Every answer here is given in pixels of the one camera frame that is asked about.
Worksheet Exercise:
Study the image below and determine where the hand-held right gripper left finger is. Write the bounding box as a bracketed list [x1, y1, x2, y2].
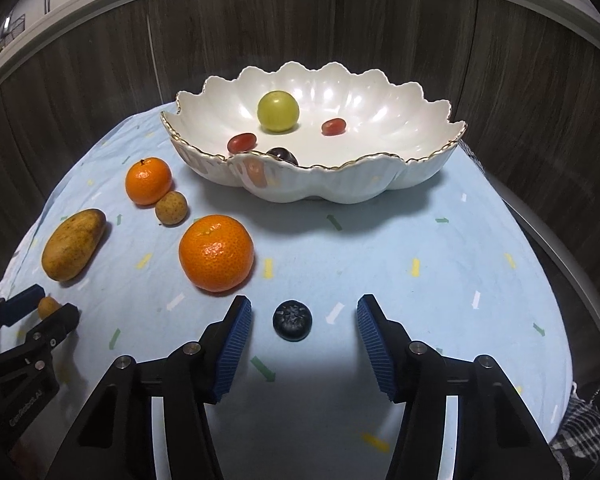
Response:
[60, 295, 253, 480]

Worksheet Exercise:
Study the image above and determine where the green round fruit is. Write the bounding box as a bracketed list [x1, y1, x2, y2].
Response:
[257, 90, 300, 134]

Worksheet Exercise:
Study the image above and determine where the light blue patterned cloth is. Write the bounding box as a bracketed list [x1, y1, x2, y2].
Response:
[0, 105, 576, 480]

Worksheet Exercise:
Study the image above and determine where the small kumquat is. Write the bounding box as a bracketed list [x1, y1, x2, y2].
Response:
[37, 296, 62, 321]

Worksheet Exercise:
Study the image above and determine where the large tangerine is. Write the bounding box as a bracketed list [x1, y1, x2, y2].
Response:
[178, 214, 255, 293]

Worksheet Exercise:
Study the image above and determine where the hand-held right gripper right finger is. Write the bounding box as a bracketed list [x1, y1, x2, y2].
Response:
[356, 294, 551, 480]

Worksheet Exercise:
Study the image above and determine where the brown longan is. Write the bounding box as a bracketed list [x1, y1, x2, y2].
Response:
[155, 190, 189, 225]

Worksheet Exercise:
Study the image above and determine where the dark purple cherry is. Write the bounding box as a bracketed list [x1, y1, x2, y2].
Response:
[265, 147, 299, 167]

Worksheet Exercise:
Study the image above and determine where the white scalloped bowl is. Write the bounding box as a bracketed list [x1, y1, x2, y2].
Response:
[160, 60, 467, 205]

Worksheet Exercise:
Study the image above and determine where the blueberry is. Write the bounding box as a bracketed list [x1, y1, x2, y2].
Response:
[272, 300, 313, 343]

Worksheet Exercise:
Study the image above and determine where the dark wood kitchen cabinet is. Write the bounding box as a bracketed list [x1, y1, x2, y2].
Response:
[0, 0, 600, 311]

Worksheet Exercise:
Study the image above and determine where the small tangerine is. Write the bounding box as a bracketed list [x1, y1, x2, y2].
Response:
[125, 157, 173, 206]

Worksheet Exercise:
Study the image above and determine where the yellow mango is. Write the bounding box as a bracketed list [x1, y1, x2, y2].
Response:
[41, 208, 107, 282]

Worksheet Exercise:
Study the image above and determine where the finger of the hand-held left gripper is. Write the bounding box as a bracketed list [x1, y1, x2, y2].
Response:
[0, 284, 46, 346]
[0, 302, 81, 376]

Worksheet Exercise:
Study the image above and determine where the black wire sink basket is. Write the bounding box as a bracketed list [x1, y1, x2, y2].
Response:
[0, 15, 26, 66]

